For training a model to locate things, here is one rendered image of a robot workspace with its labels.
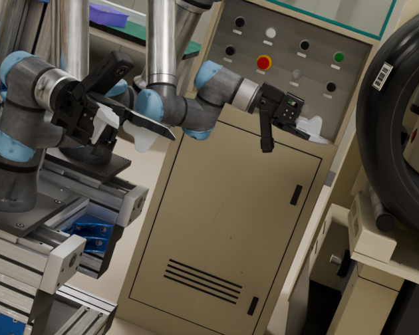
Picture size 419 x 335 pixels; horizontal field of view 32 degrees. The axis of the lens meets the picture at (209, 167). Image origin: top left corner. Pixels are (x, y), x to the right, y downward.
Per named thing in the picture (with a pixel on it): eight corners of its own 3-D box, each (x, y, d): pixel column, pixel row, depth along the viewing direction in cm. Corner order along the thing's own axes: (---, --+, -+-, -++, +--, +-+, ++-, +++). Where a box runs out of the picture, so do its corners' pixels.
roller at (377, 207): (368, 179, 208) (384, 177, 207) (369, 195, 209) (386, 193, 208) (374, 215, 174) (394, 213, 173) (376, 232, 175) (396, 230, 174)
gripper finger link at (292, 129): (310, 136, 176) (278, 119, 177) (307, 141, 177) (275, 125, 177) (310, 133, 181) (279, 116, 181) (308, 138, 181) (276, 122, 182)
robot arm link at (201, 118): (164, 121, 186) (181, 84, 182) (199, 128, 193) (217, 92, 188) (176, 138, 181) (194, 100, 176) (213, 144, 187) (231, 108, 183)
